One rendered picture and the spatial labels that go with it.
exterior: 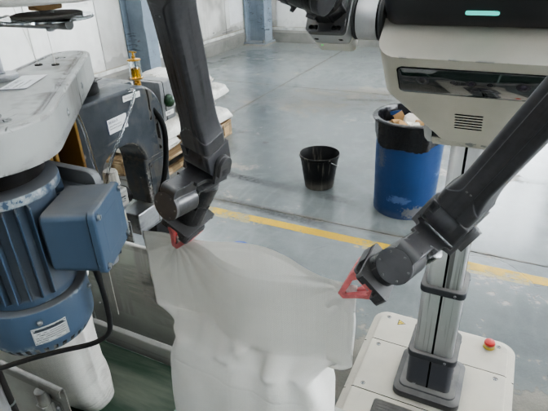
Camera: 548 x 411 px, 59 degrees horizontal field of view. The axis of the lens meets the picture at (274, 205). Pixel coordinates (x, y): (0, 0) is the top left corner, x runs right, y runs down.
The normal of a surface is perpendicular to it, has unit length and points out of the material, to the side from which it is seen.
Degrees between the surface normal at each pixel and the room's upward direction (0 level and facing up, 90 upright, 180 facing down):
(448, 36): 40
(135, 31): 90
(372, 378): 0
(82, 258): 90
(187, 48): 106
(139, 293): 90
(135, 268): 90
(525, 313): 0
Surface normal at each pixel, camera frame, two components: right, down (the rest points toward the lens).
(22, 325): 0.20, 0.49
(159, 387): -0.04, -0.88
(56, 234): -0.04, 0.47
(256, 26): -0.44, 0.44
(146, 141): 0.90, 0.18
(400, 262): -0.61, 0.19
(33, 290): 0.53, 0.39
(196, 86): 0.77, 0.49
